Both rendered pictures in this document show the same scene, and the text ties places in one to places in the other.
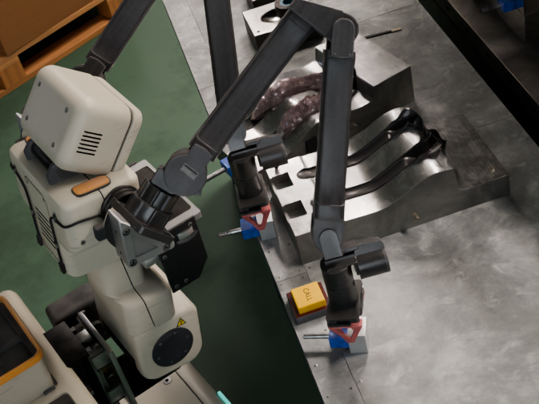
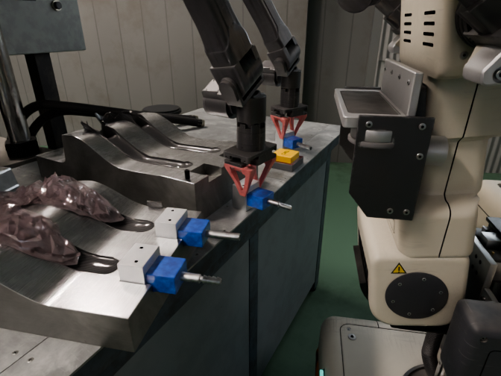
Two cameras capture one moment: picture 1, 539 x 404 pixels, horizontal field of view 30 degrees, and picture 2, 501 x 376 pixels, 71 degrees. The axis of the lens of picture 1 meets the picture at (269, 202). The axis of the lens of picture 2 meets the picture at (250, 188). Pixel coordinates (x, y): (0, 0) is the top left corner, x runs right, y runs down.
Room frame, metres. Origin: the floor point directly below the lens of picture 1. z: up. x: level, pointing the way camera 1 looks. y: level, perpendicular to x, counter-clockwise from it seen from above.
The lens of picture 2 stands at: (2.29, 0.41, 1.16)
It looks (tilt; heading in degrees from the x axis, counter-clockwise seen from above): 25 degrees down; 214
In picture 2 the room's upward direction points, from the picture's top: straight up
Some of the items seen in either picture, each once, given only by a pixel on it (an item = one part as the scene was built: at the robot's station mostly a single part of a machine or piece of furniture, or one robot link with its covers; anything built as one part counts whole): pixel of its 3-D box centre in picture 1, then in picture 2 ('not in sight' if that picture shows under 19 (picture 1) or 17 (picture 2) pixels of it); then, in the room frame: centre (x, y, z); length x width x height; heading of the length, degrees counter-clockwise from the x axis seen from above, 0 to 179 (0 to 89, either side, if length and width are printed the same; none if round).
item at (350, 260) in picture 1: (339, 270); (288, 78); (1.34, -0.10, 1.02); 0.07 x 0.06 x 0.07; 90
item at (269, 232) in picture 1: (245, 228); (264, 199); (1.73, 0.07, 0.83); 0.13 x 0.05 x 0.05; 88
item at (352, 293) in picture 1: (342, 292); (289, 99); (1.34, -0.09, 0.95); 0.10 x 0.07 x 0.07; 163
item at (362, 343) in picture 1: (335, 335); (295, 142); (1.35, -0.06, 0.83); 0.13 x 0.05 x 0.05; 72
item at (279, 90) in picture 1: (302, 94); (24, 209); (2.09, -0.15, 0.90); 0.26 x 0.18 x 0.08; 113
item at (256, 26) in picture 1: (282, 23); not in sight; (2.55, -0.17, 0.83); 0.20 x 0.15 x 0.07; 96
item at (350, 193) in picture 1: (373, 156); (145, 136); (1.76, -0.25, 0.92); 0.35 x 0.16 x 0.09; 96
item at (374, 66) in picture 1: (305, 106); (25, 234); (2.10, -0.15, 0.85); 0.50 x 0.26 x 0.11; 113
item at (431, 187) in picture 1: (383, 173); (145, 153); (1.75, -0.27, 0.87); 0.50 x 0.26 x 0.14; 96
